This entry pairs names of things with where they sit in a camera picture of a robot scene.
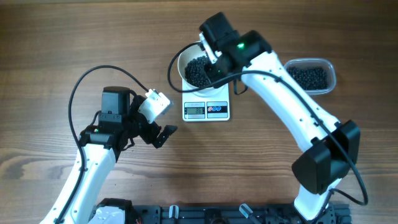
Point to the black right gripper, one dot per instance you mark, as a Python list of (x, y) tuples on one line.
[(212, 71)]

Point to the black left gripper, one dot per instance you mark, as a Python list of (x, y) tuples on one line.
[(150, 134)]

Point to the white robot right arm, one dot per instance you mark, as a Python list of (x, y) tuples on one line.
[(330, 148)]

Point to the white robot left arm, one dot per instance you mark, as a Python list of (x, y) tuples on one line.
[(121, 119)]

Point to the white digital kitchen scale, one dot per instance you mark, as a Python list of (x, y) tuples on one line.
[(211, 104)]

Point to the black beans in bowl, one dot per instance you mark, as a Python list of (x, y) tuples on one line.
[(197, 71)]

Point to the white bowl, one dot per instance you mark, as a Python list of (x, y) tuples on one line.
[(191, 52)]

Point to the pile of black beans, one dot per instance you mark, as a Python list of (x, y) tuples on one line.
[(312, 78)]

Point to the clear plastic bean container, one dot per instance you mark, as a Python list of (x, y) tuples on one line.
[(316, 62)]

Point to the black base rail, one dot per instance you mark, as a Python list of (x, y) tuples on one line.
[(277, 213)]

